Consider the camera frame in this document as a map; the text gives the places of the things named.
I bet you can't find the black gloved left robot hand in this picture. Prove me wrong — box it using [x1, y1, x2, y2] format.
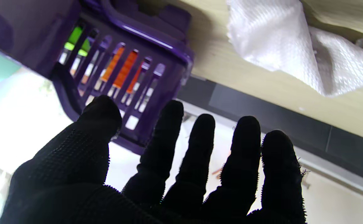
[0, 95, 306, 224]

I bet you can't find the orange cup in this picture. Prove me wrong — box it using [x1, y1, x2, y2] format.
[101, 45, 144, 94]

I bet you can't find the lime green bowl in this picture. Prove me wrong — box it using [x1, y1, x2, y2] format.
[64, 26, 92, 57]

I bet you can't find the grey wiping cloth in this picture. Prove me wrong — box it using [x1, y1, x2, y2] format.
[226, 0, 363, 97]

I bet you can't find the purple plastic dish rack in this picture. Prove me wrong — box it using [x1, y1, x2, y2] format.
[0, 0, 195, 155]

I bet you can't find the purple drip tray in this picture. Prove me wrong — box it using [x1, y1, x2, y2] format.
[135, 0, 192, 35]

